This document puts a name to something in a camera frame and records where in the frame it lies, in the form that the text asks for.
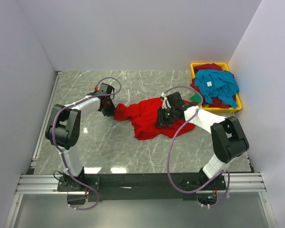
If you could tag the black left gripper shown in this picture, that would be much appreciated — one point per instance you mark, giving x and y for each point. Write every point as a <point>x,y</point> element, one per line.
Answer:
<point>111,112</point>

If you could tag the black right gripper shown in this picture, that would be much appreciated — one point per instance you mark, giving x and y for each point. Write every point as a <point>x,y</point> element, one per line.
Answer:
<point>160,121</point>

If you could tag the bright red t shirt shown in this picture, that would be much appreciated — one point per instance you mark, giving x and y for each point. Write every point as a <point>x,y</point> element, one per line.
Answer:
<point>143,117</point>

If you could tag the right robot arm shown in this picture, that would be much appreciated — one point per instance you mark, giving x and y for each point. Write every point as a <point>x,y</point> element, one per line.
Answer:
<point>228,138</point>

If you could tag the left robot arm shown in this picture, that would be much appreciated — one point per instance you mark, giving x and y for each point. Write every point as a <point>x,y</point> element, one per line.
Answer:
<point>63,128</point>

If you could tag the green shirt in bin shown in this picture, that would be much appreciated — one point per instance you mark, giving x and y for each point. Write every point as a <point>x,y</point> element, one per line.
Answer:
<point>195,98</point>

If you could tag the dark red shirt in bin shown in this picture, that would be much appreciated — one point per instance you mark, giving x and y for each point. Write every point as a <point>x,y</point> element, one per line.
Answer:
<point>217,86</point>

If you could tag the blue t shirt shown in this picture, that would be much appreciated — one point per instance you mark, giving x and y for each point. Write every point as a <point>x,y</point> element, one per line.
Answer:
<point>217,84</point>

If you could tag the black base beam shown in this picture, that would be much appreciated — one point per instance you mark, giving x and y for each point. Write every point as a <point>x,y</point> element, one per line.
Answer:
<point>127,186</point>

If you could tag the yellow plastic bin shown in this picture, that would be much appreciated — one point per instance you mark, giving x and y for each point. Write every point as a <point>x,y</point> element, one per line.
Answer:
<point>217,106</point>

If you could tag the aluminium side rail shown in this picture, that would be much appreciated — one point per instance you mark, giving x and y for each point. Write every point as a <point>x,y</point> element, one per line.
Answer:
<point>34,159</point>

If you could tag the aluminium front rail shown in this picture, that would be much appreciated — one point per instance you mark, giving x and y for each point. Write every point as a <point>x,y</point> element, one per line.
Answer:
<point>47,184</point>

